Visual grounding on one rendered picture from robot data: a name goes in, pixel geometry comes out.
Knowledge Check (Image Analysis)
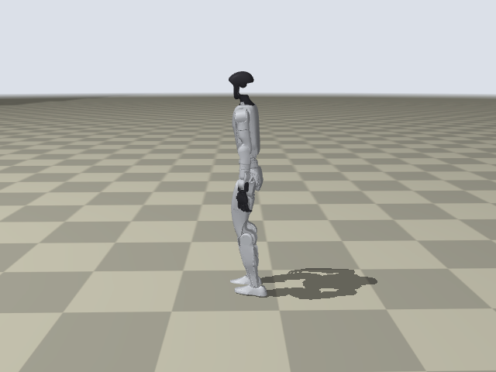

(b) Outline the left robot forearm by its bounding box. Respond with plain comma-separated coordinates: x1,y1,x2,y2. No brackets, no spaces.
238,146,252,190

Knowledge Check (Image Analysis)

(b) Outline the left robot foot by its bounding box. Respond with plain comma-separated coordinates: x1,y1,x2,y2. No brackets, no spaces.
234,284,267,297

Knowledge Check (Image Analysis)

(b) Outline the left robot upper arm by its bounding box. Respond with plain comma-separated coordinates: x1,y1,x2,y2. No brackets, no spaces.
234,108,252,154

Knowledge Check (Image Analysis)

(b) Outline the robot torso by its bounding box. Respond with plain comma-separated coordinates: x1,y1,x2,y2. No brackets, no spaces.
232,102,263,188

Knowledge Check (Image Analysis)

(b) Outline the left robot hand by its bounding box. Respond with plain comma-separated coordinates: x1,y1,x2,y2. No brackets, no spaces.
236,182,252,212

